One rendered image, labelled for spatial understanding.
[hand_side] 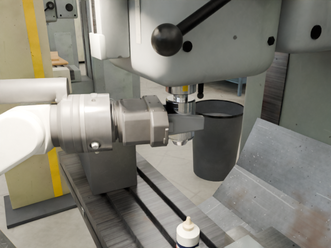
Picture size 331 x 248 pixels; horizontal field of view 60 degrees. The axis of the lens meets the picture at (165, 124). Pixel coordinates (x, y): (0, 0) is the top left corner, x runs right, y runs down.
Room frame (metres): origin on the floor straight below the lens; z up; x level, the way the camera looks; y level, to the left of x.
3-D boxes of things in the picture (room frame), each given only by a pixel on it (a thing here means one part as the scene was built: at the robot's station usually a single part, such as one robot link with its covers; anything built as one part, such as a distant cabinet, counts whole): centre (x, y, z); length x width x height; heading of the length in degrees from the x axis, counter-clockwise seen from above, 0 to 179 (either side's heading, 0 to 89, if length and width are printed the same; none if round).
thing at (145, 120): (0.42, 0.07, 1.23); 0.13 x 0.12 x 0.10; 12
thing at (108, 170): (0.74, 0.17, 1.06); 0.22 x 0.12 x 0.20; 24
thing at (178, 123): (0.40, -0.03, 1.24); 0.06 x 0.02 x 0.03; 102
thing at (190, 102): (0.43, -0.02, 1.26); 0.05 x 0.05 x 0.01
